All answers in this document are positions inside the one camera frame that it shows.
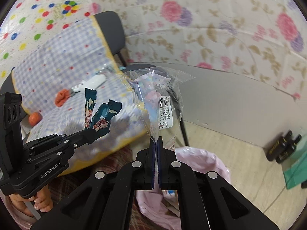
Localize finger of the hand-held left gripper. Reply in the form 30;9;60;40
23;127;101;154
27;134;111;168

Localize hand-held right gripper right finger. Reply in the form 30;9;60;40
157;136;280;230

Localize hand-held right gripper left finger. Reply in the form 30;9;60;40
30;136;156;230

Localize dark blue snack wrapper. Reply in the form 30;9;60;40
84;88;97;130
92;99;122;135

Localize pink trash bag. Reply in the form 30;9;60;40
135;146;232;224

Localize clear plastic bag pink label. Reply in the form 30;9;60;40
119;68;196;149

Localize person's left hand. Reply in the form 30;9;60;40
10;186;54;217

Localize small orange mandarin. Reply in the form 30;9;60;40
29;112;43;126

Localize person's plaid trousers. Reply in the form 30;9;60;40
48;146;145;230

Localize orange peel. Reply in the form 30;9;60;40
55;89;74;107

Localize blue checkered cloth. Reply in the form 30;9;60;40
11;17;154;176

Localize grey board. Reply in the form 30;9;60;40
125;62;301;159

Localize grey office chair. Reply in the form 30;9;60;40
0;11;190;147

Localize balloon print plastic sheet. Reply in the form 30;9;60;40
0;0;96;77

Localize green mat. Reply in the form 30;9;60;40
283;159;307;190

